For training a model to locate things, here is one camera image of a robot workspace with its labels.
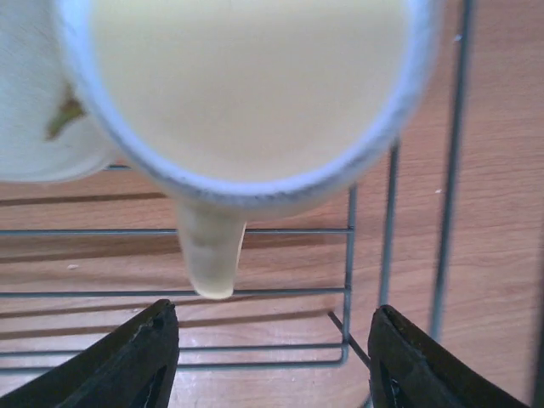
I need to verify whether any black wire dish rack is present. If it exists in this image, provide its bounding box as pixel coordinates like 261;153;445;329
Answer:
0;0;544;408

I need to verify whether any white floral bowl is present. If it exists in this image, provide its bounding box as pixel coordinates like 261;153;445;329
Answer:
1;1;116;183

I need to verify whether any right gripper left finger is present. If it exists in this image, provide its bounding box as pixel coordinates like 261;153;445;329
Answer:
1;299;179;407

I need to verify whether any yellow mug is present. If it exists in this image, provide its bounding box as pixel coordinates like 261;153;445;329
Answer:
53;1;445;299

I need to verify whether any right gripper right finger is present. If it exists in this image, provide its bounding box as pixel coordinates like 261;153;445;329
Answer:
367;305;526;408

